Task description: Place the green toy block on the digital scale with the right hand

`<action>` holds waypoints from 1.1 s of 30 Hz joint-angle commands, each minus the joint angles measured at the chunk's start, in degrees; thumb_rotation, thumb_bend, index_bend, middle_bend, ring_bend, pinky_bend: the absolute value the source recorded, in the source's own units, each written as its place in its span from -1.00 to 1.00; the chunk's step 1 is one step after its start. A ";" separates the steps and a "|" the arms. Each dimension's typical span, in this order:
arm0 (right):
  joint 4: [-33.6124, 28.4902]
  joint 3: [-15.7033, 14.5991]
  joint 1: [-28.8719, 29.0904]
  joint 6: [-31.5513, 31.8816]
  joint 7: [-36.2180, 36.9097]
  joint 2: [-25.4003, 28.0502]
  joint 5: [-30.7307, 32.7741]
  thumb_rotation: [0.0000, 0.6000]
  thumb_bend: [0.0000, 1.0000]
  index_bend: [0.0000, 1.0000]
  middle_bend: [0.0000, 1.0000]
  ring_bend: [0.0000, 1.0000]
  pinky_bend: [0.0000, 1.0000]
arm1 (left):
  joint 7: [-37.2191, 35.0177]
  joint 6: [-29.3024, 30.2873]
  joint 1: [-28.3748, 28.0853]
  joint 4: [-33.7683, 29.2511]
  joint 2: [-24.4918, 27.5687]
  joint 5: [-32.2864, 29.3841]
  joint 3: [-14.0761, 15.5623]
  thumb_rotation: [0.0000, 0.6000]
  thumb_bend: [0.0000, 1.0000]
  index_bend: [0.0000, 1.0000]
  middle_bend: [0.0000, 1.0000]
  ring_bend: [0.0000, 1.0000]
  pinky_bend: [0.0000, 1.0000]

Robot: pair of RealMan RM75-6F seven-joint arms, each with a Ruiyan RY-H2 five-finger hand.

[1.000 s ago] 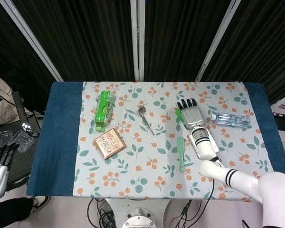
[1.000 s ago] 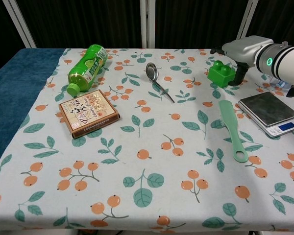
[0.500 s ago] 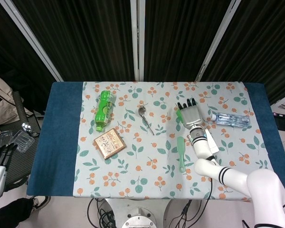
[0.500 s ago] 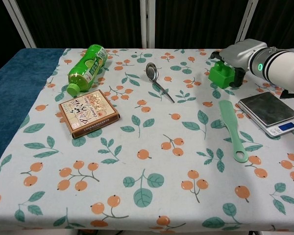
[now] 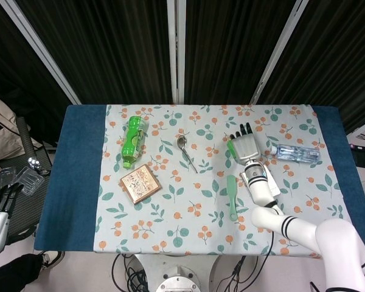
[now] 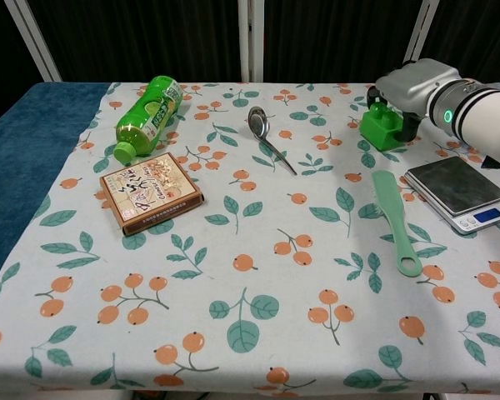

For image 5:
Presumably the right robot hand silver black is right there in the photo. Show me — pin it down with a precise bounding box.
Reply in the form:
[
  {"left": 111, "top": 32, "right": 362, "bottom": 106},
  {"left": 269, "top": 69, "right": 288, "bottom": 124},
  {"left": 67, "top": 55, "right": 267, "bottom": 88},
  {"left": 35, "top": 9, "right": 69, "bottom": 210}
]
[{"left": 230, "top": 122, "right": 262, "bottom": 167}]

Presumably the white square scale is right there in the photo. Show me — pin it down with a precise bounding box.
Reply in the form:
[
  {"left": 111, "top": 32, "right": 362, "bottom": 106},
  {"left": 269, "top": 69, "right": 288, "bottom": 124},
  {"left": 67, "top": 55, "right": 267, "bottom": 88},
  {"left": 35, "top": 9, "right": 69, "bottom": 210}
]
[{"left": 240, "top": 165, "right": 281, "bottom": 198}]

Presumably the black office chair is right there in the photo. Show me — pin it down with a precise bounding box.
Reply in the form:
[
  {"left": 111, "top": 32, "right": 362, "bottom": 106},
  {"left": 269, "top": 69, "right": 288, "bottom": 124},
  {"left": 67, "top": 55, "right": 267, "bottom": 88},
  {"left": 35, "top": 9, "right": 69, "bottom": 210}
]
[{"left": 4, "top": 117, "right": 54, "bottom": 246}]

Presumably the black trouser leg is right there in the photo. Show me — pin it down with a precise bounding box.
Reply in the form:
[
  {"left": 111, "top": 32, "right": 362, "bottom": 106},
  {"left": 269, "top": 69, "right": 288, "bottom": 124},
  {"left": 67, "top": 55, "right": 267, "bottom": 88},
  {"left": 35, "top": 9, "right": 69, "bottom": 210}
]
[{"left": 0, "top": 254, "right": 46, "bottom": 292}]

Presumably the clear plastic water bottle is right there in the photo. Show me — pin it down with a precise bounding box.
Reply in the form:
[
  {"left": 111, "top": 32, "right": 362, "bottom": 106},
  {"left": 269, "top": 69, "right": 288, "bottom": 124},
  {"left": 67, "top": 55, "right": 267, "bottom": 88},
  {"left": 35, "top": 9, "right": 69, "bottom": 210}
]
[{"left": 268, "top": 144, "right": 321, "bottom": 163}]

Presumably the clear plastic tray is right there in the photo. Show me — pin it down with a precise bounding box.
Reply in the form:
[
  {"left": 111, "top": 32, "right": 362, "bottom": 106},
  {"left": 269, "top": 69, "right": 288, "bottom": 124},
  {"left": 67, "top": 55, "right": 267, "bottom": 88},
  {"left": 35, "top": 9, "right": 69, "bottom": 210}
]
[{"left": 16, "top": 166, "right": 46, "bottom": 195}]

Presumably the black and white shoe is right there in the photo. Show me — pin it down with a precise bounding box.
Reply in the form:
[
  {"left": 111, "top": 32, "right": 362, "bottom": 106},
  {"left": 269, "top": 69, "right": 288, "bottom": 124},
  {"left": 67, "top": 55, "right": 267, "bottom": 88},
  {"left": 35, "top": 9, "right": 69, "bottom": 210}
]
[{"left": 41, "top": 251, "right": 65, "bottom": 271}]

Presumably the metal spoon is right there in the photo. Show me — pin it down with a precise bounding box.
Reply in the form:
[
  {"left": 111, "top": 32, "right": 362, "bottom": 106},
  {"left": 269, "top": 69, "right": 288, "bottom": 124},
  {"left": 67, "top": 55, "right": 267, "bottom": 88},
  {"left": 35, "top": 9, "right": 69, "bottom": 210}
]
[{"left": 176, "top": 136, "right": 199, "bottom": 174}]

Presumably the chrome ball knob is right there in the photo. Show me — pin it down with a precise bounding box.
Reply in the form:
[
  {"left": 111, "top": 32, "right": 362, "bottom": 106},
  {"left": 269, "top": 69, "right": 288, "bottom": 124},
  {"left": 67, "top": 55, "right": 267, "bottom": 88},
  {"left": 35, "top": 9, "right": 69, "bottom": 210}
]
[{"left": 27, "top": 156, "right": 42, "bottom": 171}]

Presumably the floral patterned tablecloth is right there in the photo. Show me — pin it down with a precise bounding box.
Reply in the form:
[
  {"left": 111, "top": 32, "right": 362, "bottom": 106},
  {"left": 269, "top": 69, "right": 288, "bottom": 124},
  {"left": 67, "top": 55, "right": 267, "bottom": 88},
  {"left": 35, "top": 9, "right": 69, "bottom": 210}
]
[{"left": 92, "top": 104, "right": 353, "bottom": 259}]

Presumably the blue table cover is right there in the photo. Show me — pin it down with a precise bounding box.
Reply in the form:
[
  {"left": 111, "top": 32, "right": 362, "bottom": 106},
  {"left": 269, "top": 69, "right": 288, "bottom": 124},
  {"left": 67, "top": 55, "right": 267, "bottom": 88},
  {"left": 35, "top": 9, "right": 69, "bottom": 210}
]
[{"left": 33, "top": 104, "right": 363, "bottom": 254}]

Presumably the beige bag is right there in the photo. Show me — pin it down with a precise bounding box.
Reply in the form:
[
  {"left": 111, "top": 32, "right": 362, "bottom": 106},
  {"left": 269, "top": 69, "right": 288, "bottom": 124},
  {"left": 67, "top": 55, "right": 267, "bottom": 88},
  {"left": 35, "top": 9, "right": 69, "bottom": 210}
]
[{"left": 0, "top": 89, "right": 26, "bottom": 162}]

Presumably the square brown printed box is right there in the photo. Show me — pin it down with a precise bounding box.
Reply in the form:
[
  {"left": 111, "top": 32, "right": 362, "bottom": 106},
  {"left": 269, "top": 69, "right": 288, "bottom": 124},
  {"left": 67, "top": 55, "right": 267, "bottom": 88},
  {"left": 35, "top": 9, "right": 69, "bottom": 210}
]
[{"left": 120, "top": 164, "right": 162, "bottom": 204}]

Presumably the green plastic drink bottle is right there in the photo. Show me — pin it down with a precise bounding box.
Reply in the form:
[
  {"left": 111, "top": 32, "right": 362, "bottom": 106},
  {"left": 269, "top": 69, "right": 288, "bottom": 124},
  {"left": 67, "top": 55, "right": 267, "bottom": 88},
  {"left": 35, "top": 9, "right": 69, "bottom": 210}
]
[{"left": 121, "top": 116, "right": 147, "bottom": 170}]

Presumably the silver robot torso base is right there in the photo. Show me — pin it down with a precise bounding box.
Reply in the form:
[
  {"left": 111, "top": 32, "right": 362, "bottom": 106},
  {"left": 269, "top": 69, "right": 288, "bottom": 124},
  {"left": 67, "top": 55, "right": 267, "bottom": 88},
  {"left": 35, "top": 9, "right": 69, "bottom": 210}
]
[{"left": 155, "top": 266, "right": 203, "bottom": 292}]

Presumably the black curtain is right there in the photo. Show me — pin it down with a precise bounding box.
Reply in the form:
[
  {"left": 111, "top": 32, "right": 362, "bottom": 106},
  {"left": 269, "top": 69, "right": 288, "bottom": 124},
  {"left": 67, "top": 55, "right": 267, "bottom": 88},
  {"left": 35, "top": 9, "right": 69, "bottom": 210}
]
[{"left": 0, "top": 0, "right": 365, "bottom": 136}]

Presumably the aluminium frame post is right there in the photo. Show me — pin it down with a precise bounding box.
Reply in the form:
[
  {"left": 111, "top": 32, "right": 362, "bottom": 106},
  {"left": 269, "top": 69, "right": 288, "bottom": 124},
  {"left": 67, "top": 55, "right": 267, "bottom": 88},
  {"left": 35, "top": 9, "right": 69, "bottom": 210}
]
[
  {"left": 251, "top": 0, "right": 313, "bottom": 106},
  {"left": 166, "top": 0, "right": 187, "bottom": 104},
  {"left": 1, "top": 0, "right": 82, "bottom": 106}
]

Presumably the black cable bundle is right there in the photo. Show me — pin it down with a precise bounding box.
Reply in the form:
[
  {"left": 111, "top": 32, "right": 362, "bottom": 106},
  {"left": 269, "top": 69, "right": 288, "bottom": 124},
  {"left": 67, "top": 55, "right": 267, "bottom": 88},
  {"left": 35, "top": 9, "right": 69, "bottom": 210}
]
[
  {"left": 111, "top": 254, "right": 151, "bottom": 292},
  {"left": 217, "top": 255, "right": 260, "bottom": 292}
]

